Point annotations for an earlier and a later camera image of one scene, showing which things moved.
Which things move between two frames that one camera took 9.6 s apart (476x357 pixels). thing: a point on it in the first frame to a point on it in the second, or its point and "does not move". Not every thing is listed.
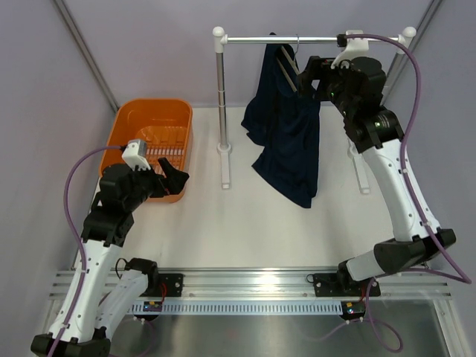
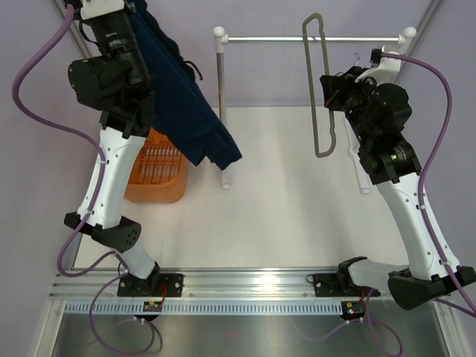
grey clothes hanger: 292,62 to 310,84
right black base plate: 341,285 does not move
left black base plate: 174,282 does not move
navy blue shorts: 283,123 to 180,110
